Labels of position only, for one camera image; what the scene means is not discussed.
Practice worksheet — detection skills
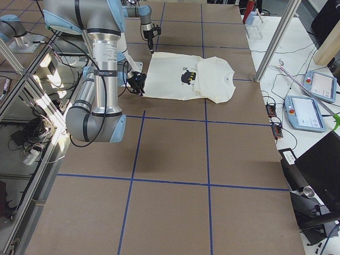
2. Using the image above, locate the black monitor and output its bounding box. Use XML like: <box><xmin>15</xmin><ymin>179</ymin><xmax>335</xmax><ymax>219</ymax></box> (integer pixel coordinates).
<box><xmin>295</xmin><ymin>131</ymin><xmax>339</xmax><ymax>211</ymax></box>

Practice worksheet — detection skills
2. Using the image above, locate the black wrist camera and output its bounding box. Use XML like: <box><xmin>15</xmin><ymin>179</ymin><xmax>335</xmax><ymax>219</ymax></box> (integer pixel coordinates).
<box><xmin>152</xmin><ymin>23</ymin><xmax>162</xmax><ymax>37</ymax></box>

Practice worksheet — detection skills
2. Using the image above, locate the blue plastic cup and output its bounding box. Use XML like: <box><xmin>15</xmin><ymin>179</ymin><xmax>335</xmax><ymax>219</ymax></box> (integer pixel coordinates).
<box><xmin>245</xmin><ymin>11</ymin><xmax>257</xmax><ymax>26</ymax></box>

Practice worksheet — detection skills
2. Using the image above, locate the metal reacher grabber tool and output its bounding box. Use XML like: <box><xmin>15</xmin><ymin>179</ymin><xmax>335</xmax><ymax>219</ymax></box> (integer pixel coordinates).
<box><xmin>275</xmin><ymin>59</ymin><xmax>339</xmax><ymax>132</ymax></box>

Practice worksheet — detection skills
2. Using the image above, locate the clear acrylic rack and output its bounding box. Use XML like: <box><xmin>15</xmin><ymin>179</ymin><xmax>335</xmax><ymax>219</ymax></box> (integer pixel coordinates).
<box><xmin>245</xmin><ymin>16</ymin><xmax>264</xmax><ymax>39</ymax></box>

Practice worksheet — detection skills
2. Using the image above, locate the blue teach pendant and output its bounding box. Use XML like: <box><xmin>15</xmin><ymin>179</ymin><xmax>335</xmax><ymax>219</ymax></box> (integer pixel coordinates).
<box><xmin>303</xmin><ymin>71</ymin><xmax>337</xmax><ymax>103</ymax></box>
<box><xmin>284</xmin><ymin>96</ymin><xmax>326</xmax><ymax>133</ymax></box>

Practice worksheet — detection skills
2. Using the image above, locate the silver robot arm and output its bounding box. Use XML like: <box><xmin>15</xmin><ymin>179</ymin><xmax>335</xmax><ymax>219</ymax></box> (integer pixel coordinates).
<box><xmin>43</xmin><ymin>1</ymin><xmax>126</xmax><ymax>148</ymax></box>
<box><xmin>123</xmin><ymin>5</ymin><xmax>156</xmax><ymax>54</ymax></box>

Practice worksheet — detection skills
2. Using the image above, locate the near blue teach pendant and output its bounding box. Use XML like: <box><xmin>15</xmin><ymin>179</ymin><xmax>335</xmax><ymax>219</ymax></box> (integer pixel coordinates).
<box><xmin>284</xmin><ymin>96</ymin><xmax>326</xmax><ymax>133</ymax></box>

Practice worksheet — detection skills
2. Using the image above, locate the aluminium frame post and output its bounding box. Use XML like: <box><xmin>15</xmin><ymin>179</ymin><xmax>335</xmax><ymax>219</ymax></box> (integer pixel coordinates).
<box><xmin>254</xmin><ymin>0</ymin><xmax>302</xmax><ymax>83</ymax></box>

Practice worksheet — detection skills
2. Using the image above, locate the far blue teach pendant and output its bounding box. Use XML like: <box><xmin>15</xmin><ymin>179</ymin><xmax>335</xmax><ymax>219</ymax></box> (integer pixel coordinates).
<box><xmin>303</xmin><ymin>71</ymin><xmax>337</xmax><ymax>103</ymax></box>

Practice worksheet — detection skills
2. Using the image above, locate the steel cup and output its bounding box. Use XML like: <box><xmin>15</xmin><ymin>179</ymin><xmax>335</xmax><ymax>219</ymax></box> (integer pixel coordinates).
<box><xmin>298</xmin><ymin>186</ymin><xmax>315</xmax><ymax>199</ymax></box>

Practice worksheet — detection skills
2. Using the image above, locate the black box with label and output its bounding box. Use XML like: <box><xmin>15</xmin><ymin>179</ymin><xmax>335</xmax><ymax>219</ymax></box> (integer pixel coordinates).
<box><xmin>278</xmin><ymin>148</ymin><xmax>299</xmax><ymax>190</ymax></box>

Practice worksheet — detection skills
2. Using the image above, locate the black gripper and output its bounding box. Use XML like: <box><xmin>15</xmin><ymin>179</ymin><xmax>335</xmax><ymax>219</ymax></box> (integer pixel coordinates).
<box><xmin>127</xmin><ymin>71</ymin><xmax>147</xmax><ymax>96</ymax></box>
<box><xmin>143</xmin><ymin>29</ymin><xmax>154</xmax><ymax>54</ymax></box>

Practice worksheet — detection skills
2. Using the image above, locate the cream long-sleeve cat shirt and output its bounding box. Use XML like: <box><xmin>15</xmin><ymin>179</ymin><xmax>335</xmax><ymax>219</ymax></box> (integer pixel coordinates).
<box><xmin>144</xmin><ymin>52</ymin><xmax>235</xmax><ymax>104</ymax></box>

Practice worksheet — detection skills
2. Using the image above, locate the red cylinder bottle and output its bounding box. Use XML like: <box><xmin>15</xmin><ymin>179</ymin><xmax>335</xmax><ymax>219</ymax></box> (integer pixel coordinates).
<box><xmin>244</xmin><ymin>0</ymin><xmax>256</xmax><ymax>17</ymax></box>

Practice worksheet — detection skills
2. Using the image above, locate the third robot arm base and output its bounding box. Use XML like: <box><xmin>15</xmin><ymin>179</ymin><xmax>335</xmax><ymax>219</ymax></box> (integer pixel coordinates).
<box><xmin>1</xmin><ymin>14</ymin><xmax>45</xmax><ymax>54</ymax></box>

